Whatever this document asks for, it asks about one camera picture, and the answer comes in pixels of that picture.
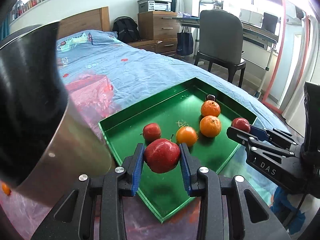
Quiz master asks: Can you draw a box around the small red apple top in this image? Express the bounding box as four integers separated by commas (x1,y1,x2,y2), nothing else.
231,118,251,133

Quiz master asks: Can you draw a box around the mandarin front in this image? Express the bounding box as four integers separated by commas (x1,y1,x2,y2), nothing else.
200,115,222,138

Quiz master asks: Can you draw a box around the mandarin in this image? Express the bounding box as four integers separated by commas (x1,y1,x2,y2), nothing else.
200,115,222,138
200,100,221,117

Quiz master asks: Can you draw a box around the dark plum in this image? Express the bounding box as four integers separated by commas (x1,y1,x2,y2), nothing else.
206,94,216,101

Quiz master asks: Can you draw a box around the smooth orange front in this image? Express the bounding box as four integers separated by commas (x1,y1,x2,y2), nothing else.
176,126,198,147

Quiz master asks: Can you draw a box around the green metal tray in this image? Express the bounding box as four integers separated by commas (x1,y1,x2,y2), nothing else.
99,77,257,222

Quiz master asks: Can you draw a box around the black steel electric kettle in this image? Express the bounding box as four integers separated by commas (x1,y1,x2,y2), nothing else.
0,21,115,207

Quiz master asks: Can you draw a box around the desk with shelf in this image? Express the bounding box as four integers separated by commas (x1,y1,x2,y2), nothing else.
172,15,279,98

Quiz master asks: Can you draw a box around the grey chair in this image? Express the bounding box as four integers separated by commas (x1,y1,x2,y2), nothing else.
194,9,246,87

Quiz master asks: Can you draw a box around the dark blue tote bag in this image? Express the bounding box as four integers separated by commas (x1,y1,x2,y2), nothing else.
176,27,194,56

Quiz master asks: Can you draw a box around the low wooden nightstand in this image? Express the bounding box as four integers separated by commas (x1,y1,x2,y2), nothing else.
128,38,177,57

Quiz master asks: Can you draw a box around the blue patterned bed cover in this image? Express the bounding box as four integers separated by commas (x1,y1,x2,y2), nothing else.
56,30,286,205

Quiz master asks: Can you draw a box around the wooden drawer cabinet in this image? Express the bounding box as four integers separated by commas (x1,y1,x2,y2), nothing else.
138,11,180,40

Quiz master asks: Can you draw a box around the black backpack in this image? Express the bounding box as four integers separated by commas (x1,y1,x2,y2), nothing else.
112,16,141,44

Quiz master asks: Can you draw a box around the white printer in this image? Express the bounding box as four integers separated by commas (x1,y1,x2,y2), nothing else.
138,0,172,13

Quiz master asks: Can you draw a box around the wooden headboard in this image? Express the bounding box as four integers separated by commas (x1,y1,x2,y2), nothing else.
57,7,111,40

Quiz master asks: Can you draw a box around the blue curtain left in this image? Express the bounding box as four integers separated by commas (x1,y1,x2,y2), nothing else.
0,13,10,40

